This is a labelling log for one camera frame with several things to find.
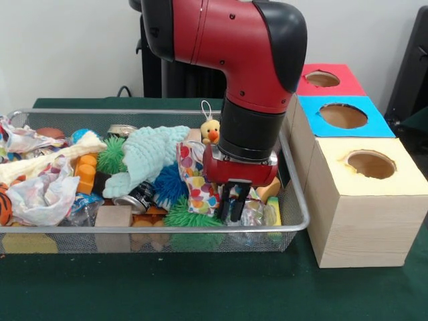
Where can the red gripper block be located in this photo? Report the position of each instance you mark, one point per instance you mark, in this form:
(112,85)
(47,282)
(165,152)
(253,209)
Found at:
(244,172)

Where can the clear plastic bottle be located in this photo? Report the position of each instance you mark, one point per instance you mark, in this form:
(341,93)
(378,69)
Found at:
(257,214)

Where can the colourful polka-dot cloth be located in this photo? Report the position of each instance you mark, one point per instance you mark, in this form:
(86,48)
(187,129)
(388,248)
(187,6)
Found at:
(197,190)

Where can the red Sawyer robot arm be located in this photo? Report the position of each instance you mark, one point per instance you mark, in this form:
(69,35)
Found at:
(227,40)

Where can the shallow clear mesh bin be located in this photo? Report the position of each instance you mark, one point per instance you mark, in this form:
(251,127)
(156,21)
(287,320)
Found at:
(134,241)

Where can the wooden box with three holes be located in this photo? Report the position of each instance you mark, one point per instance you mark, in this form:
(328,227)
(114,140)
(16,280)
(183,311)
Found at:
(361,227)

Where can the wooden burger toy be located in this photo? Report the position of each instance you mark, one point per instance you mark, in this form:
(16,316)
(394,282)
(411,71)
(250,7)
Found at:
(269,190)

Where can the yellow duck toy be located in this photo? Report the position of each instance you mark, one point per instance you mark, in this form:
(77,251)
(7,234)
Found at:
(210,128)

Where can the dark green tablecloth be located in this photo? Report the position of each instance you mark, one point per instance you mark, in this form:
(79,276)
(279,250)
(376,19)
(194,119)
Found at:
(200,287)

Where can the mint green knit cloth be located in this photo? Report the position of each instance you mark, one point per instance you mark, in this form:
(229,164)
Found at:
(154,154)

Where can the black drink can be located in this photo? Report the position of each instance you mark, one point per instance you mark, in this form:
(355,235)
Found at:
(134,199)

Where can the green spiky ball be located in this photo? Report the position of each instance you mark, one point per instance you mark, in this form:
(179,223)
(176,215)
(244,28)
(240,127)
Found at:
(110,155)

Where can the white plastic bag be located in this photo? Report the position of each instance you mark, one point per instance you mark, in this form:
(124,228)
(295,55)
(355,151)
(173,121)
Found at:
(43,197)

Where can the cream cloth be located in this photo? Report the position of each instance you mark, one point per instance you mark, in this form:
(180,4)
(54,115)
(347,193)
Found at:
(47,162)

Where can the dark green side table cloth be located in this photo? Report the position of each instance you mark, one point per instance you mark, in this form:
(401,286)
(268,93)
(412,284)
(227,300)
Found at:
(416,120)

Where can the black floor stand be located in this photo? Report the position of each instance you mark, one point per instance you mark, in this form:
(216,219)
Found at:
(411,73)

